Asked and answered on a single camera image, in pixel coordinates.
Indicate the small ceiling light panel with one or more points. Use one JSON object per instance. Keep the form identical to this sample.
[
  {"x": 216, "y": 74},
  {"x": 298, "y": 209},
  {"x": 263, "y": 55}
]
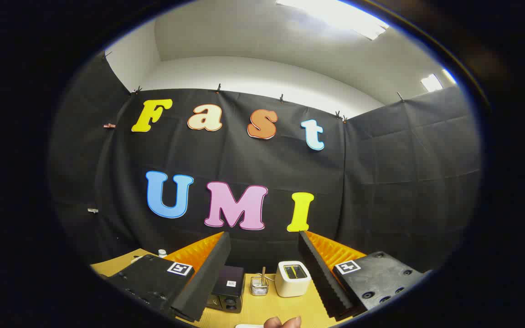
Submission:
[{"x": 431, "y": 83}]

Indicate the white boxy appliance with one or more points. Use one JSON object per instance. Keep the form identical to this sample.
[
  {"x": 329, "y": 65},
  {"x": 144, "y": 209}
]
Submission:
[{"x": 292, "y": 288}]

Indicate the clear glass jar with sticks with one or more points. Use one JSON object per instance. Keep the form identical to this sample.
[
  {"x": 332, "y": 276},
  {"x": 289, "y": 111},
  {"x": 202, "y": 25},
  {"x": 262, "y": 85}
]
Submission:
[{"x": 259, "y": 287}]

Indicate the black toaster oven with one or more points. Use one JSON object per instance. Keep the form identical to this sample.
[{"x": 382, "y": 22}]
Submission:
[{"x": 228, "y": 278}]

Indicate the large ceiling light panel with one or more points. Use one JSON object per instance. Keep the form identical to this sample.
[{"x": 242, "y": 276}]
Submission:
[{"x": 335, "y": 16}]

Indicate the row of black cloth clips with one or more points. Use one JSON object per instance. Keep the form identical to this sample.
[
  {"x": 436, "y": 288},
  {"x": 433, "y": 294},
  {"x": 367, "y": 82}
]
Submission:
[{"x": 218, "y": 87}]

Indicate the small white bottle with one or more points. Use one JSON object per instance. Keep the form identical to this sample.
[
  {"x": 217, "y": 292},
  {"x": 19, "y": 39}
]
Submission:
[{"x": 162, "y": 253}]

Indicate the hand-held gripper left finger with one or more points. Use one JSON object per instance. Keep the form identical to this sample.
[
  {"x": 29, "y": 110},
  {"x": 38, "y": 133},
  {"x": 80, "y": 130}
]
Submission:
[{"x": 208, "y": 278}]

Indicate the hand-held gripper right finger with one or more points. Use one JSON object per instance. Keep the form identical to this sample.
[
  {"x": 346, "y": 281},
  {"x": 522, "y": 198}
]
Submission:
[{"x": 319, "y": 273}]

